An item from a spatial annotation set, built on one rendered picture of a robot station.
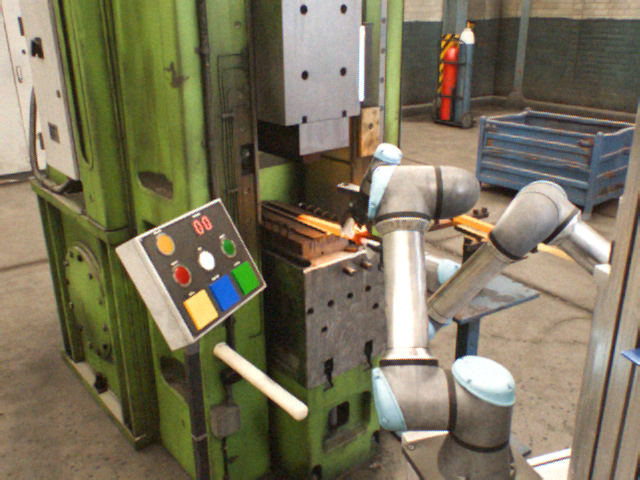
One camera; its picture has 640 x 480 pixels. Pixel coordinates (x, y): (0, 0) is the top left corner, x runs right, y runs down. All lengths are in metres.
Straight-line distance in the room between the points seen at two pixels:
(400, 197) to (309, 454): 1.31
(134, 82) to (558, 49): 9.08
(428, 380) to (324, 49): 1.08
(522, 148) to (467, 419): 4.74
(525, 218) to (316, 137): 0.74
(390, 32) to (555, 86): 8.56
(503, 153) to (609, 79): 4.56
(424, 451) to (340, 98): 1.09
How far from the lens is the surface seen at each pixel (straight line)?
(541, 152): 5.71
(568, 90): 10.61
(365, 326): 2.21
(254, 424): 2.36
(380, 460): 2.59
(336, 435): 2.45
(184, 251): 1.55
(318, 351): 2.10
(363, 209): 1.85
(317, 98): 1.89
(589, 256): 1.58
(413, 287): 1.22
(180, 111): 1.81
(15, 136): 7.04
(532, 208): 1.46
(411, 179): 1.27
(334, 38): 1.92
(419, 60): 10.22
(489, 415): 1.21
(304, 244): 1.97
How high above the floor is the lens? 1.69
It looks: 21 degrees down
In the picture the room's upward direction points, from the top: 1 degrees counter-clockwise
